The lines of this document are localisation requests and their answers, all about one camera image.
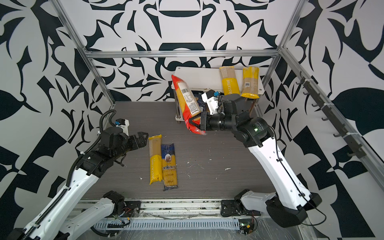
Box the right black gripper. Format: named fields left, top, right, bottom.
left=190, top=110, right=240, bottom=133

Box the yellow pastatime bag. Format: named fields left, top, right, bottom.
left=219, top=66, right=240, bottom=95
left=149, top=135, right=163, bottom=185

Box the yellow spaghetti bag short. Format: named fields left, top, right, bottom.
left=241, top=67, right=259, bottom=100

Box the red label spaghetti bag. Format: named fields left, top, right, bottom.
left=172, top=75, right=206, bottom=136

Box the blue label spaghetti bag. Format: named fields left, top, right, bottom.
left=161, top=144, right=178, bottom=191

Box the blue Barilla pasta box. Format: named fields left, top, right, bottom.
left=193, top=91, right=210, bottom=113

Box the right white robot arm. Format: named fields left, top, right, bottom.
left=199, top=90, right=322, bottom=228

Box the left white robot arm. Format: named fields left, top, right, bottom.
left=7, top=110, right=149, bottom=240

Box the white two-tier shelf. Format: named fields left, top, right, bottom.
left=173, top=67, right=266, bottom=122

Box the small circuit board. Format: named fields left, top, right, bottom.
left=239, top=218, right=255, bottom=235

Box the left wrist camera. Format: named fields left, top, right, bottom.
left=115, top=119, right=130, bottom=136

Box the white slotted cable duct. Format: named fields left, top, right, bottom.
left=94, top=219, right=241, bottom=232

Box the wall hook rack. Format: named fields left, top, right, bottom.
left=297, top=72, right=367, bottom=159

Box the aluminium frame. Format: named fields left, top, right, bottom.
left=51, top=1, right=384, bottom=188

